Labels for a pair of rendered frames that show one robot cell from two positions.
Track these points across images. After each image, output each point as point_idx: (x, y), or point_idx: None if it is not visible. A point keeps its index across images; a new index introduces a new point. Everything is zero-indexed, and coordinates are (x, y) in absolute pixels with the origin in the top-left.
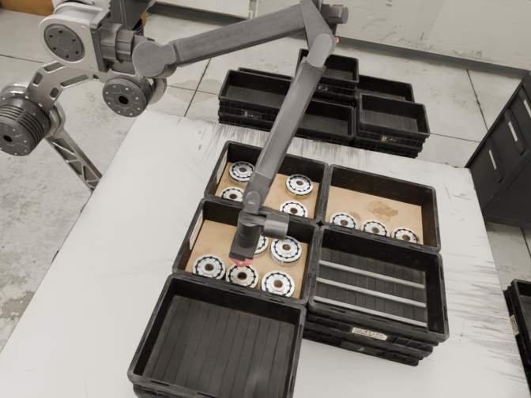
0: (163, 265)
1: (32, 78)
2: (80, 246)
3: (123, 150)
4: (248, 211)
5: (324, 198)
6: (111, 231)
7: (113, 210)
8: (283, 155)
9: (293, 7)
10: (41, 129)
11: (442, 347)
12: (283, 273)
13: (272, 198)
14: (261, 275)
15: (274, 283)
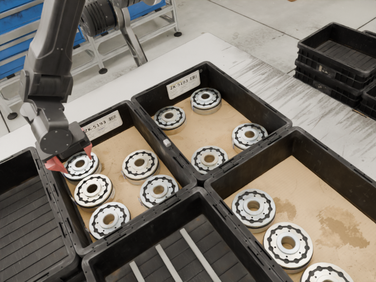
0: None
1: None
2: (71, 111)
3: (163, 57)
4: (20, 94)
5: (239, 159)
6: (96, 109)
7: (112, 95)
8: (50, 27)
9: None
10: (103, 18)
11: None
12: (126, 212)
13: (211, 137)
14: (117, 202)
15: (112, 216)
